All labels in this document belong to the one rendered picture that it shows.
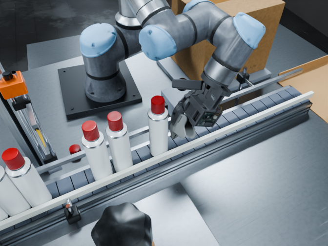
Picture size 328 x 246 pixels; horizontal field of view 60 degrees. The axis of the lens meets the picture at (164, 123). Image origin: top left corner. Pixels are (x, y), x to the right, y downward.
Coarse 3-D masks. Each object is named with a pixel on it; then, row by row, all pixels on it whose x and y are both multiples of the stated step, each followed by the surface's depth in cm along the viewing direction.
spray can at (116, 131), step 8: (112, 112) 64; (112, 120) 63; (120, 120) 63; (112, 128) 64; (120, 128) 65; (112, 136) 65; (120, 136) 65; (128, 136) 69; (112, 144) 67; (120, 144) 67; (128, 144) 70; (112, 152) 70; (120, 152) 69; (128, 152) 71; (120, 160) 72; (128, 160) 73; (120, 168) 75
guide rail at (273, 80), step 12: (288, 72) 94; (300, 72) 95; (264, 84) 90; (240, 96) 88; (168, 120) 79; (132, 132) 76; (144, 132) 78; (108, 144) 74; (72, 156) 71; (84, 156) 72; (36, 168) 69; (48, 168) 69
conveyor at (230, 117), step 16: (272, 96) 98; (288, 96) 98; (240, 112) 93; (256, 112) 93; (208, 128) 88; (240, 128) 88; (176, 144) 84; (208, 144) 84; (112, 160) 80; (144, 160) 80; (80, 176) 77; (128, 176) 77; (64, 192) 73; (96, 192) 73; (16, 224) 68
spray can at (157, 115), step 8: (160, 96) 68; (152, 104) 67; (160, 104) 66; (152, 112) 69; (160, 112) 68; (152, 120) 69; (160, 120) 69; (152, 128) 72; (160, 128) 71; (152, 136) 74; (160, 136) 73; (152, 144) 77; (160, 144) 76; (152, 152) 79; (160, 152) 78
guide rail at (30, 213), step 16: (304, 96) 93; (272, 112) 90; (224, 128) 83; (192, 144) 80; (160, 160) 77; (112, 176) 73; (80, 192) 70; (32, 208) 67; (48, 208) 68; (0, 224) 64
